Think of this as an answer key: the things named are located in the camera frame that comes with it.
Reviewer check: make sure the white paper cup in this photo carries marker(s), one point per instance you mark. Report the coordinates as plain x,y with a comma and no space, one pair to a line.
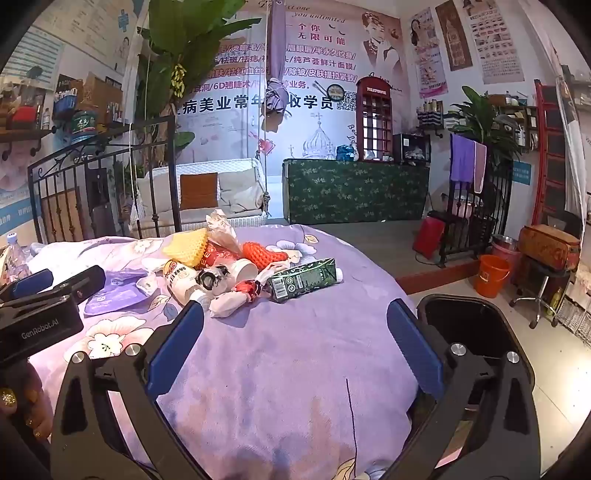
242,272

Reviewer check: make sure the wooden wall shelf unit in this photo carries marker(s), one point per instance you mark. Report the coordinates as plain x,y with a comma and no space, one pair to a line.
521,124

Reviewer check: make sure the pale pink wall poster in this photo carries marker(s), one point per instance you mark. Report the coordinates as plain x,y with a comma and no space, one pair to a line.
14,194

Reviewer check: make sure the wooden bracket shelf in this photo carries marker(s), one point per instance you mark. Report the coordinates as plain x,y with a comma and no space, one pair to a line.
23,134

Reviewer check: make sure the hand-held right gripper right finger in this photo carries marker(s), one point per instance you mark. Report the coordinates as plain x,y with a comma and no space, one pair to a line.
415,350

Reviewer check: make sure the person's left hand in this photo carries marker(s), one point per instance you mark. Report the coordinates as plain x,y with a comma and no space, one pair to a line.
32,387

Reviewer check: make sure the red telephone booth cabinet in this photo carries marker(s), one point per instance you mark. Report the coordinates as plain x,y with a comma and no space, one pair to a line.
362,115

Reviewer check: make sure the large printed wall banner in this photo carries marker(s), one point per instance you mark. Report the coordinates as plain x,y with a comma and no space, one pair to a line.
304,69

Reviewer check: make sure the blue box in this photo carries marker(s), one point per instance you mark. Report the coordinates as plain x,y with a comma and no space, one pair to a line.
64,106

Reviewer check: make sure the pink towel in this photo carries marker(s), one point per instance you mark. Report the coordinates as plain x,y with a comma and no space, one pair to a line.
480,166

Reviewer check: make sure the pink basin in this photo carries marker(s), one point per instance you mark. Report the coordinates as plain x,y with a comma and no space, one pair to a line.
466,205

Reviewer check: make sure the orange foam fruit net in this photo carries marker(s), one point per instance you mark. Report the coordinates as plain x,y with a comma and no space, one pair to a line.
261,254

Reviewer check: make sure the purple wipes packet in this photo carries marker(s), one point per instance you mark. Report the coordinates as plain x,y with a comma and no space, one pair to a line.
115,295

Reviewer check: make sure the white chart wall poster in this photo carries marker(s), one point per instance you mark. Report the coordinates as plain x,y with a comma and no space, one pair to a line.
494,41

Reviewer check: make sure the green tin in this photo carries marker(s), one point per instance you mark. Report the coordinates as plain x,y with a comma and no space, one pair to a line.
84,127

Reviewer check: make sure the brown cushion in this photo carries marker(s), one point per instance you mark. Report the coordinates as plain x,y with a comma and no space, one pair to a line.
198,191

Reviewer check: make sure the red patterned cup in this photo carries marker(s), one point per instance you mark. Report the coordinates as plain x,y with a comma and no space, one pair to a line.
212,256

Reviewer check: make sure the white plastic bottle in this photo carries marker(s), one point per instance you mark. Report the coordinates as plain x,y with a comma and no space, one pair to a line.
182,277

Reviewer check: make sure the grey cushion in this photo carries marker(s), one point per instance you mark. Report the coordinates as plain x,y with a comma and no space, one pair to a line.
157,194

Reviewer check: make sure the pink bucket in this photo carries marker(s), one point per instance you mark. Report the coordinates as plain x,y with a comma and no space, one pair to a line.
515,263

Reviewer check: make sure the clear water bottle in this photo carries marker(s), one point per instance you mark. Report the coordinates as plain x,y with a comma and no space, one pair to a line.
16,258

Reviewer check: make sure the black metal rack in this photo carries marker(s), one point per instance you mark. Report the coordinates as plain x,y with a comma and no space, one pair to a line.
498,203

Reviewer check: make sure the red ladder shelf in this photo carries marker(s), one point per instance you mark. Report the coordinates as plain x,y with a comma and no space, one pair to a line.
551,152

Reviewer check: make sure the brown wall poster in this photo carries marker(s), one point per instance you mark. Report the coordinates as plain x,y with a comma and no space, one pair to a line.
455,34

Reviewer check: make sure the black display box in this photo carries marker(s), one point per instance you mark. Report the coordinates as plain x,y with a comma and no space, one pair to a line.
411,147

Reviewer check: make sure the white wicker swing sofa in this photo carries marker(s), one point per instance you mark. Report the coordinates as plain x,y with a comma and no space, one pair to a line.
240,217

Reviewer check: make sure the black iron bed frame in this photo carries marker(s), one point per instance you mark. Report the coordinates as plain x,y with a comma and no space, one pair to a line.
173,184

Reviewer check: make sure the brown cardboard box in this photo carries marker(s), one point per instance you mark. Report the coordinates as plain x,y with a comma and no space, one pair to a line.
101,94

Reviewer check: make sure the beige cushion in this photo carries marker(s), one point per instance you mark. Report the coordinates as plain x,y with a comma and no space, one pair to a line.
240,184

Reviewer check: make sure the wall shelf with bottles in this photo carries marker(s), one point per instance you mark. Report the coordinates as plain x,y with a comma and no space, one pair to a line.
429,117

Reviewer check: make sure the purple hanging cloth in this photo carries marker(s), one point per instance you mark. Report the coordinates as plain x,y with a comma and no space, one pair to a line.
277,69

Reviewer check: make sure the blue bag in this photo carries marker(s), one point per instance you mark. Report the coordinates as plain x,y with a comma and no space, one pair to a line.
346,152

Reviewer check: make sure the black crumpled wrapper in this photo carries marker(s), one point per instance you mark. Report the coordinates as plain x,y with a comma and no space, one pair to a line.
212,277

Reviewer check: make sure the brown patterned box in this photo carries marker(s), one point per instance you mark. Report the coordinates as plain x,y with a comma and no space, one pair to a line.
549,247

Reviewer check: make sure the pink woman wall poster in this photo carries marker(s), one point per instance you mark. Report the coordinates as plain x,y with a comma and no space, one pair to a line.
429,50

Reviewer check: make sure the purple towel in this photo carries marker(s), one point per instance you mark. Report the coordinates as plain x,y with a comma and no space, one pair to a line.
461,157

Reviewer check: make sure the green potted plant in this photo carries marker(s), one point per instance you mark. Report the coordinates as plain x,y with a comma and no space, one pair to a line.
480,115

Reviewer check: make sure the white standing banner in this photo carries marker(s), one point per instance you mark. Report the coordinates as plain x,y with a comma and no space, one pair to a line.
570,138

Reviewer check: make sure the crumpled clear plastic bag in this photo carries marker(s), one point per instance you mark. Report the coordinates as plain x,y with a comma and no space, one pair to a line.
221,230

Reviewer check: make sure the crumpled white tissue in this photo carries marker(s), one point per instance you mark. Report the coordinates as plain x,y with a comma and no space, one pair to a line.
228,304

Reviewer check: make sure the red bag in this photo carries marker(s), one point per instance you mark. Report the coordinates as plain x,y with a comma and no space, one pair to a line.
429,237

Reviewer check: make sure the blue text wall poster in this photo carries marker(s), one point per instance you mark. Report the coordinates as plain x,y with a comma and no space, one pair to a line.
34,60

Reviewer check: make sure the yellow foam fruit net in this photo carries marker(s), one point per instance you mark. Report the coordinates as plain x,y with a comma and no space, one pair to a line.
187,249

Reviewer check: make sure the black trash bin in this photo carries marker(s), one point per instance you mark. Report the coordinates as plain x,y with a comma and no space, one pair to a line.
466,318

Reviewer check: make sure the chrome stool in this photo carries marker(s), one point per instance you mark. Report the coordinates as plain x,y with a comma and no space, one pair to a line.
540,286

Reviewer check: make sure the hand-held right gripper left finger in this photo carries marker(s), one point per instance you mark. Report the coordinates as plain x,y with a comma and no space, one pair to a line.
178,350

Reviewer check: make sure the metal basin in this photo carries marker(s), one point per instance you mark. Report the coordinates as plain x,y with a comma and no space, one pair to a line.
505,241

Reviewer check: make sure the green floral covered counter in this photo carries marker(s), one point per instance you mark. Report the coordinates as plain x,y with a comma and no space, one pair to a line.
355,189

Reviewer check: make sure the purple floral blanket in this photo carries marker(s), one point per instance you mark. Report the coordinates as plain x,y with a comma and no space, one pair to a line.
277,369

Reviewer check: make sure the white text wall poster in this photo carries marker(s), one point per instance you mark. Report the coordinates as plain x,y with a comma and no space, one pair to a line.
87,32

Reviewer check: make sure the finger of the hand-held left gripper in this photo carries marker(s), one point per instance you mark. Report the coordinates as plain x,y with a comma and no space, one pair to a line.
85,282
32,282

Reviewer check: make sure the tall broad-leaf plant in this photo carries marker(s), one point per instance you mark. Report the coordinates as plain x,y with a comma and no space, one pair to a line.
184,37

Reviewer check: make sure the green drink carton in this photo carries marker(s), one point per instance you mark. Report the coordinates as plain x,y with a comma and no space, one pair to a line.
300,279

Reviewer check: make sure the blue wall sign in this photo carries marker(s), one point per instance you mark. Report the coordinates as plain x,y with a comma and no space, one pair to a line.
521,173

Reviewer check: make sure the orange bucket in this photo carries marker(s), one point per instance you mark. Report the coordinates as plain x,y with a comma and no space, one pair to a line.
491,277

